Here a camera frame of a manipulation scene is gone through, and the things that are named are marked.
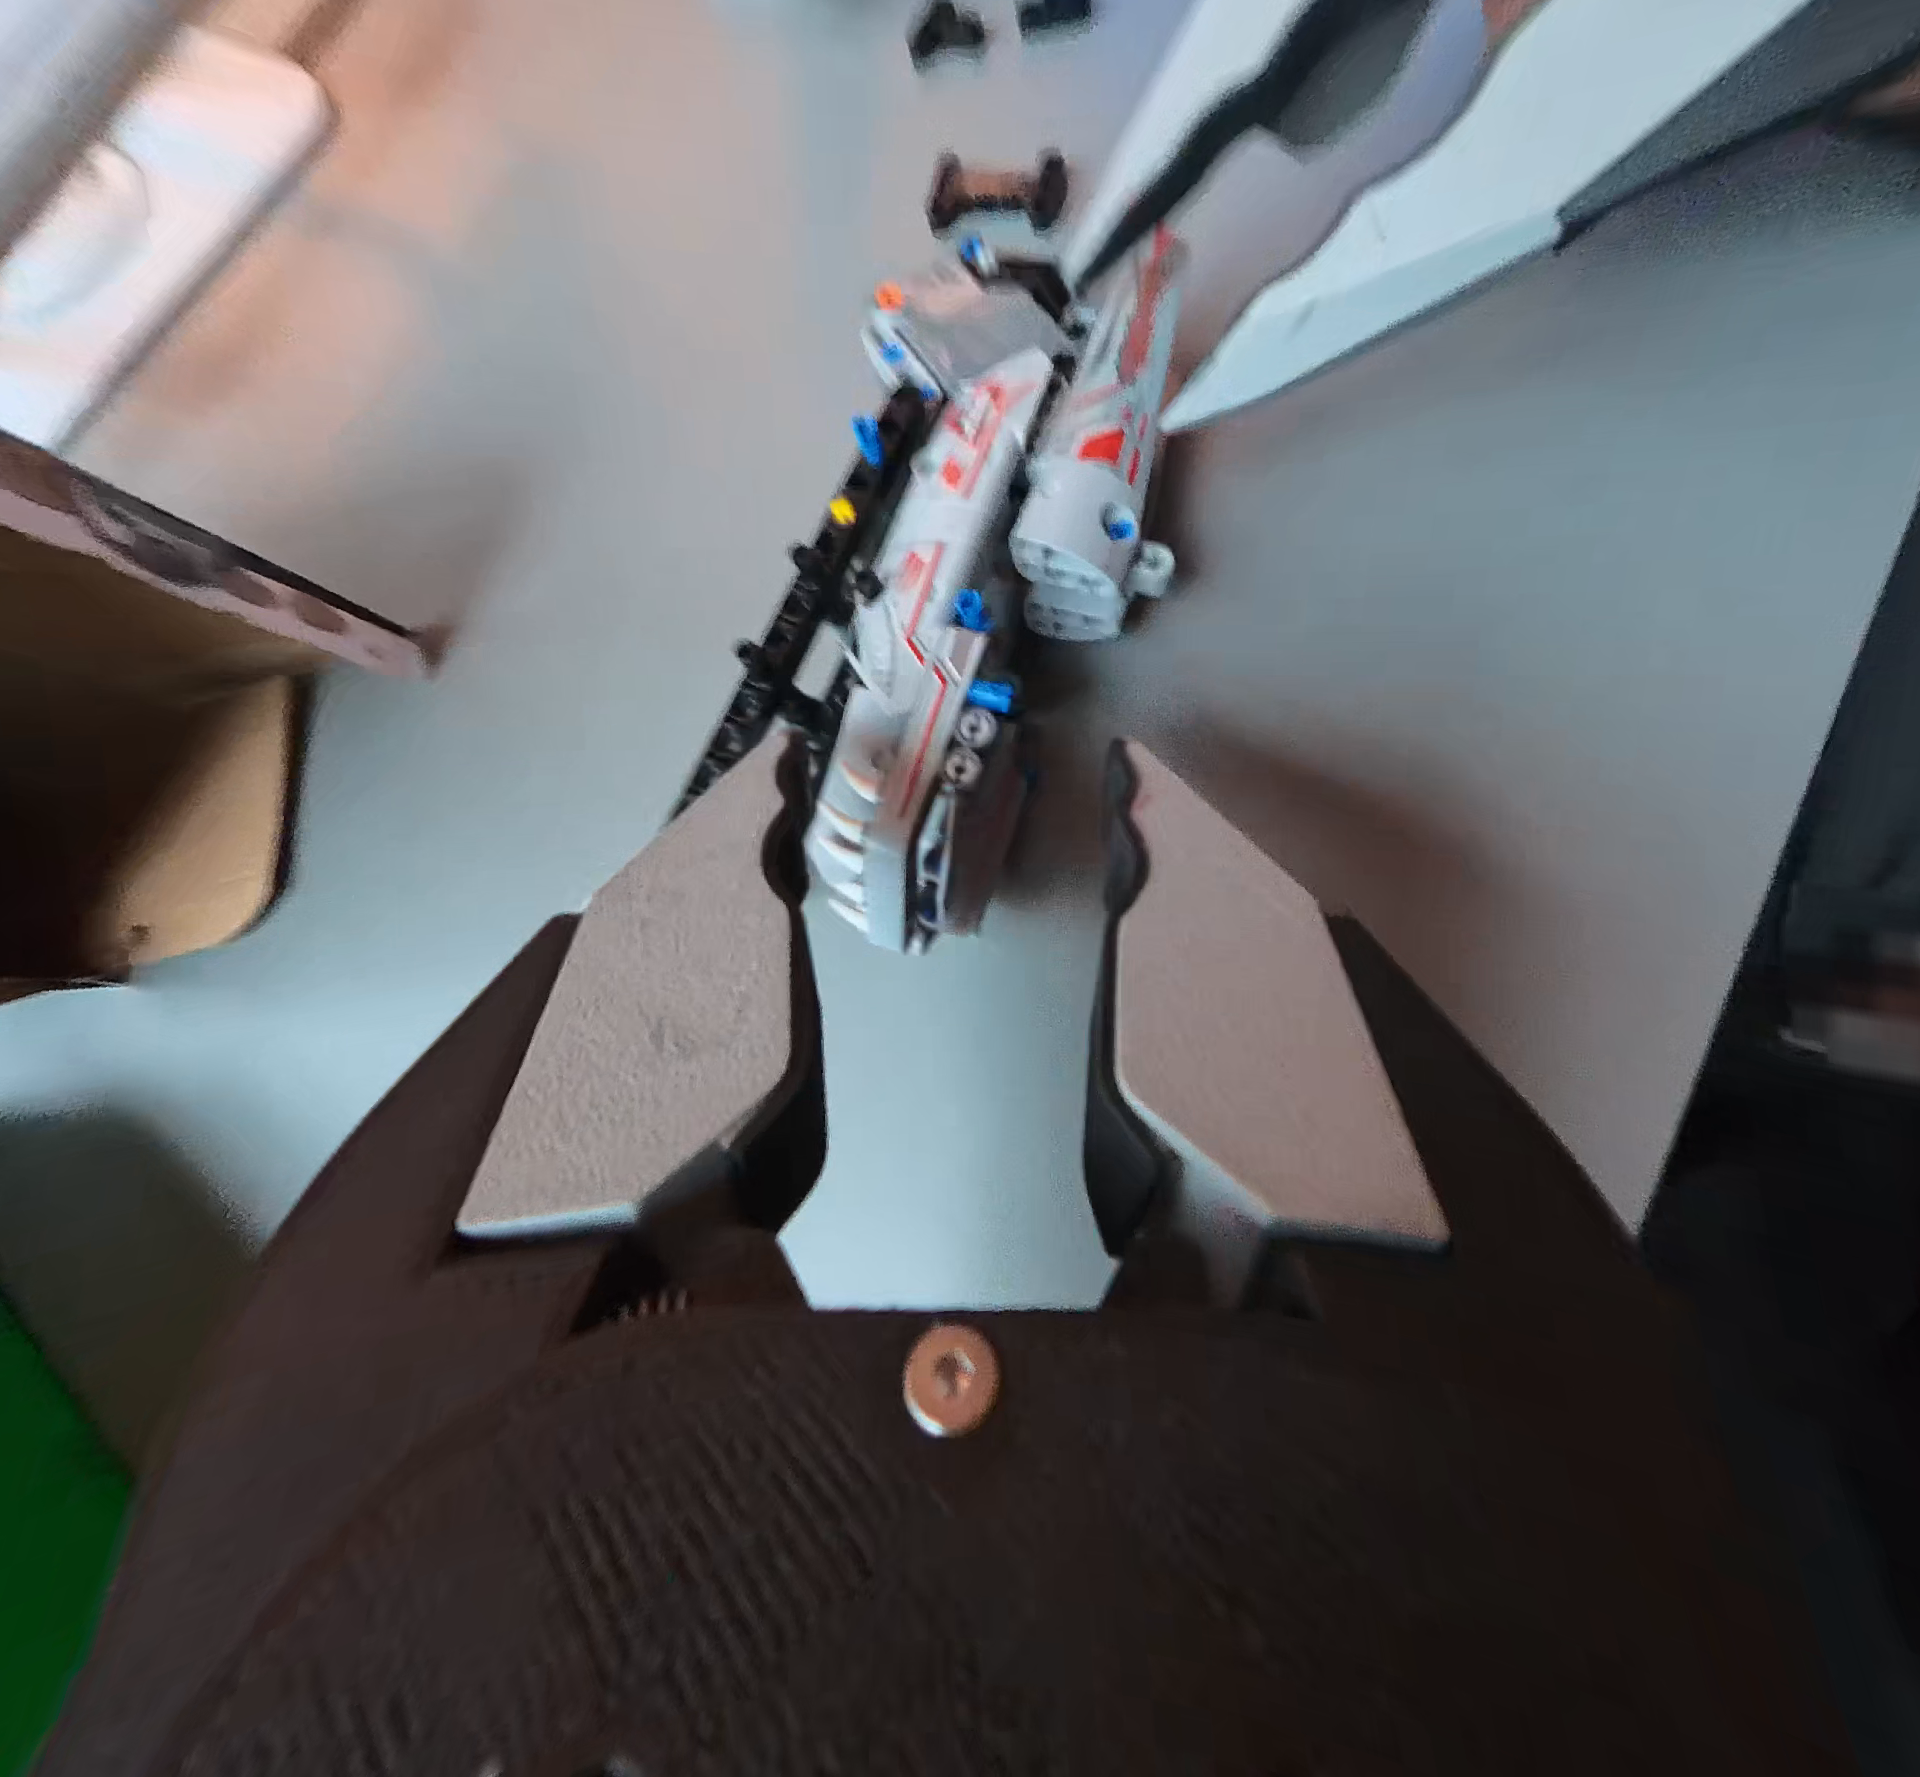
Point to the open cardboard box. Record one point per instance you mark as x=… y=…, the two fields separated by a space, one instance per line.
x=134 y=788

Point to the white stand base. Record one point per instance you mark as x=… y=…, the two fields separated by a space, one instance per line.
x=150 y=203

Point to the black lego angle connector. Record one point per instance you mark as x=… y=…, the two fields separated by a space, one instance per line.
x=944 y=31

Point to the green plastic bin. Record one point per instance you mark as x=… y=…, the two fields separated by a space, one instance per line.
x=45 y=1507

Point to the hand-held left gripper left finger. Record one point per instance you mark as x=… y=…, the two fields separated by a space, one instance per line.
x=630 y=1044

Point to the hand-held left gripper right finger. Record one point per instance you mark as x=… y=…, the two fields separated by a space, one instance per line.
x=1274 y=1058

